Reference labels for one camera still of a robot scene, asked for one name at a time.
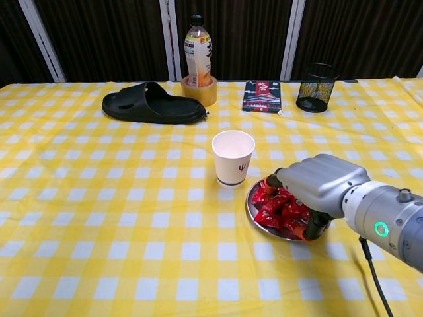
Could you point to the dark corrugated partition panel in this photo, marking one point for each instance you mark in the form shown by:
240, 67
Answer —
244, 33
13, 39
99, 33
363, 33

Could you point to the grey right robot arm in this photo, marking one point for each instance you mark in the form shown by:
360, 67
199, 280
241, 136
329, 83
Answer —
390, 211

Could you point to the silver metal plate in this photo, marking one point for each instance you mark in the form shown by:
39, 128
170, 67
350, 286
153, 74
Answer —
253, 214

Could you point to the black rubber slipper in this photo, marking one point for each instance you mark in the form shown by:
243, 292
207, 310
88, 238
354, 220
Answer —
172, 110

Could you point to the drink bottle with orange label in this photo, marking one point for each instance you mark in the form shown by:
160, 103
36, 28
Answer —
197, 49

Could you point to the black mesh pen holder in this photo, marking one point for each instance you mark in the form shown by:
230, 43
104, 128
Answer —
314, 89

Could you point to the dark blue printed box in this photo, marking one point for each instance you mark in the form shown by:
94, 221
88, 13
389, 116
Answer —
261, 99

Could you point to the yellow white checkered tablecloth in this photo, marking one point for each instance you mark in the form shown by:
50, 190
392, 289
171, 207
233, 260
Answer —
99, 198

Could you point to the brown packing tape roll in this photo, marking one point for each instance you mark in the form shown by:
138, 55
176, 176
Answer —
198, 95

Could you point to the white partition frame post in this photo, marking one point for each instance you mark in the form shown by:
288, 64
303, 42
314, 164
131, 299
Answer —
169, 33
420, 71
42, 43
292, 39

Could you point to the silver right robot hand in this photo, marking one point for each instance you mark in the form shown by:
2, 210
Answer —
324, 178

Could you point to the white paper cup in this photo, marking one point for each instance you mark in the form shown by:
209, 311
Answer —
231, 171

